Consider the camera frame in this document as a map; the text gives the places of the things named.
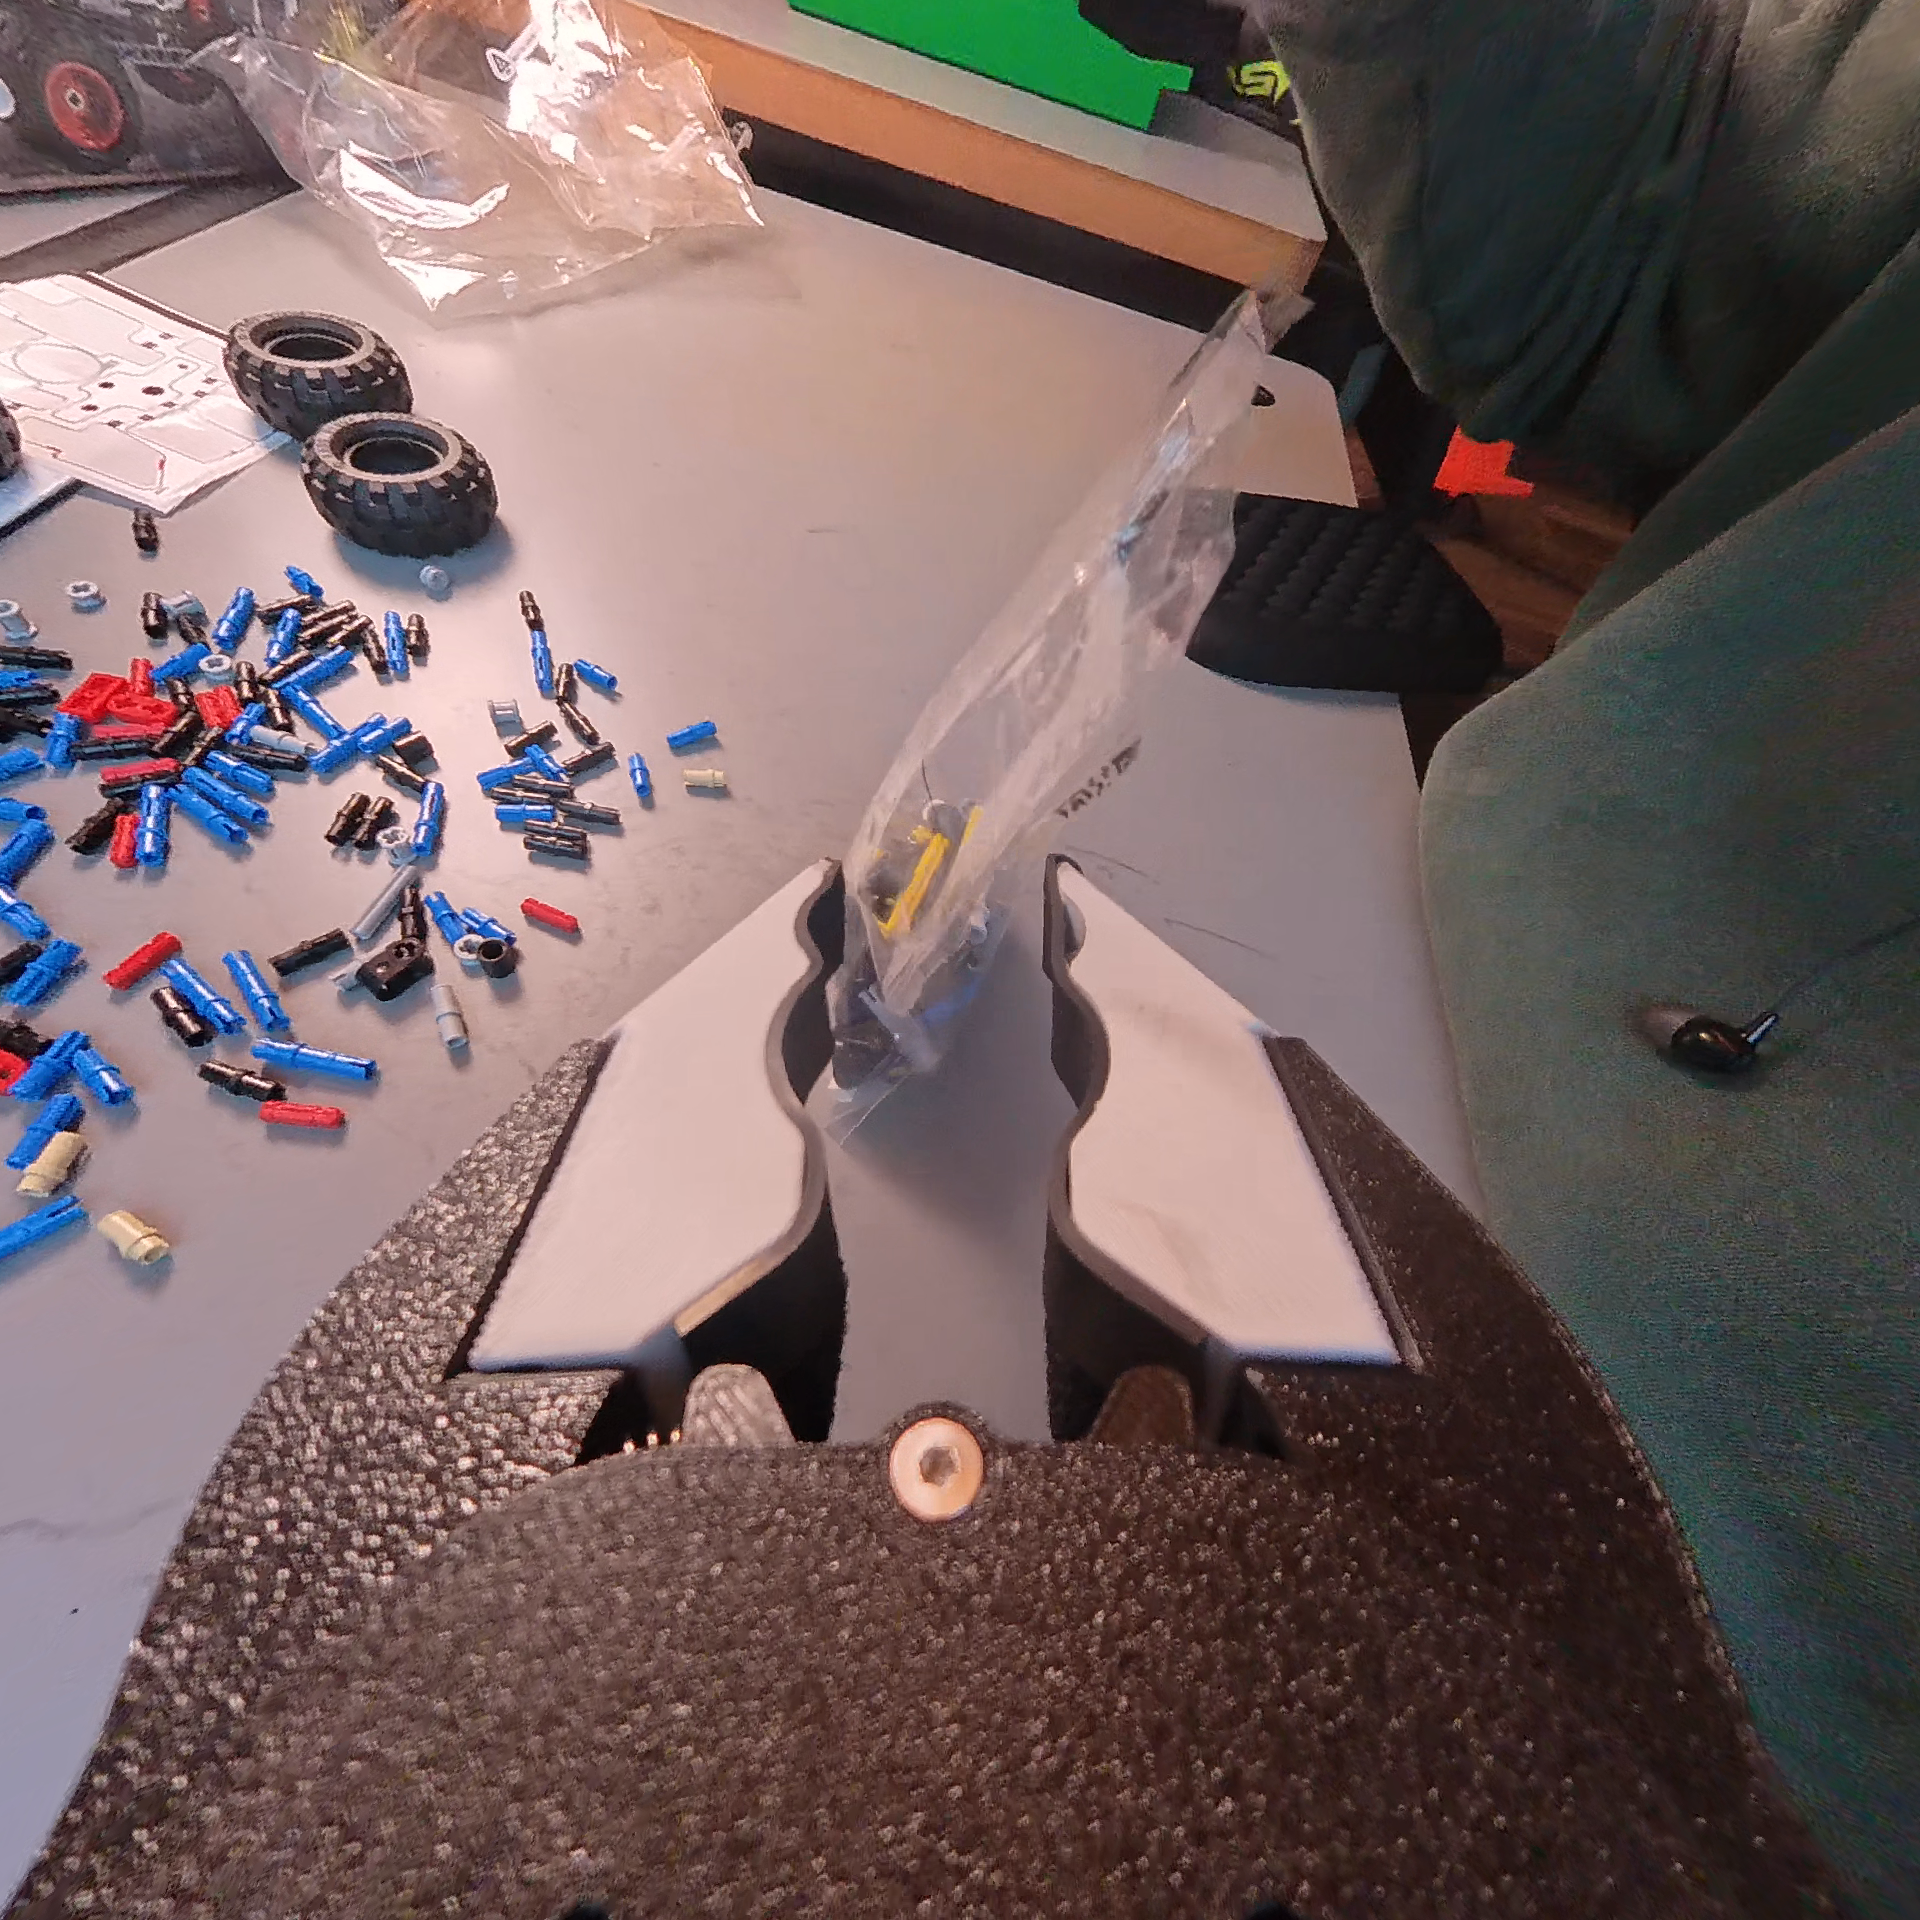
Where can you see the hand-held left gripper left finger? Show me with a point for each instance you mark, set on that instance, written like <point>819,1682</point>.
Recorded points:
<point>662,1201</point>

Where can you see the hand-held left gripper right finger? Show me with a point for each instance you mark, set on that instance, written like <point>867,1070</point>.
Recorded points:
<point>1218,1188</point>

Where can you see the clear plastic bag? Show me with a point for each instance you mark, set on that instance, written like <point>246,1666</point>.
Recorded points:
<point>1082,662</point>

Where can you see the pile of small toy parts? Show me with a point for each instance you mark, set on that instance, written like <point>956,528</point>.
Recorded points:
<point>271,780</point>

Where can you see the black toy tire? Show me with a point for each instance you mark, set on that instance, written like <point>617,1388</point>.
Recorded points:
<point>267,384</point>
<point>347,505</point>

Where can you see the person's right forearm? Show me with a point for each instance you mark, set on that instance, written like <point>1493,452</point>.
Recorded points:
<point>1622,212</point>

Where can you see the grey desk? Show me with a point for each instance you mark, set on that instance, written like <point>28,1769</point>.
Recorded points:
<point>842,452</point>

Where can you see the black chair armrest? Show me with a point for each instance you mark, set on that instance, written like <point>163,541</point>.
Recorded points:
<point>1353,596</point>

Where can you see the small orange tag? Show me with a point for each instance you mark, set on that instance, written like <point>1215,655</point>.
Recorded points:
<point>1479,466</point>

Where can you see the white sticker sheet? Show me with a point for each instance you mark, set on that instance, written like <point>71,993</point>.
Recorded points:
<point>153,391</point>

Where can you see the light wooden table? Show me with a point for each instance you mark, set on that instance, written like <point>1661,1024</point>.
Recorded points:
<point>991,165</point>

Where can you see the crumpled empty plastic bag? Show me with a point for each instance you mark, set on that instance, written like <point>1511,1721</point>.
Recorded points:
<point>510,135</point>

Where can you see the green plastic bin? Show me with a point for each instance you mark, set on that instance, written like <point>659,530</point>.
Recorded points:
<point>991,46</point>

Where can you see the black toy set box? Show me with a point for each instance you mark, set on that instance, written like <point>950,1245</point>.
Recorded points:
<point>106,76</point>

